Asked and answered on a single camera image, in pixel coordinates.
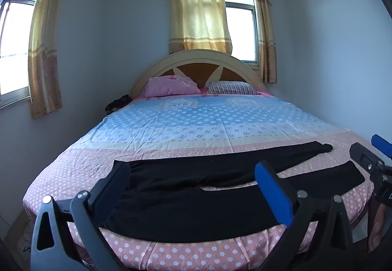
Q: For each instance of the black pants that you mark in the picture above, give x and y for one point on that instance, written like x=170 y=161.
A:
x=183 y=206

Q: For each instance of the long yellow floral curtain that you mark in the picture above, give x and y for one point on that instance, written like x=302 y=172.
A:
x=46 y=44

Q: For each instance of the pink pillow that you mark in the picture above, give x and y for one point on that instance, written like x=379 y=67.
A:
x=171 y=86

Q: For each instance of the striped pillow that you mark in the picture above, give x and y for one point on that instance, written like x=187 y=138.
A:
x=231 y=88

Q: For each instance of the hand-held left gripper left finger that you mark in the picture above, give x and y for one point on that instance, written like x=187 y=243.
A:
x=114 y=186

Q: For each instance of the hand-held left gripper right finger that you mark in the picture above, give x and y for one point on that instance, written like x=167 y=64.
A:
x=272 y=194

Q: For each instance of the dark bag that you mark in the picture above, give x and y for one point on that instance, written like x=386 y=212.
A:
x=118 y=104

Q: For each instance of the arched wooden headboard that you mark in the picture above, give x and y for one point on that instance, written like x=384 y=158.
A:
x=196 y=59

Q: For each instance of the person's right hand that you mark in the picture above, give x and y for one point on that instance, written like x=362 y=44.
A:
x=377 y=228

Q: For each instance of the dotted pink and blue bedsheet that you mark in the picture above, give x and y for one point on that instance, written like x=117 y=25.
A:
x=196 y=123

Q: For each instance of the wide yellow curtain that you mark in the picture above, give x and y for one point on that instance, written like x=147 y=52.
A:
x=197 y=13

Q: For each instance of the small window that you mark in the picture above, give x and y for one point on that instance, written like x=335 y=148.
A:
x=242 y=35

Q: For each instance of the large window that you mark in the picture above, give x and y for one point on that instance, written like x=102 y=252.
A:
x=15 y=50

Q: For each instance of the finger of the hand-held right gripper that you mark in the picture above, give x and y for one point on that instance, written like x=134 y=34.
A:
x=364 y=157
x=382 y=146

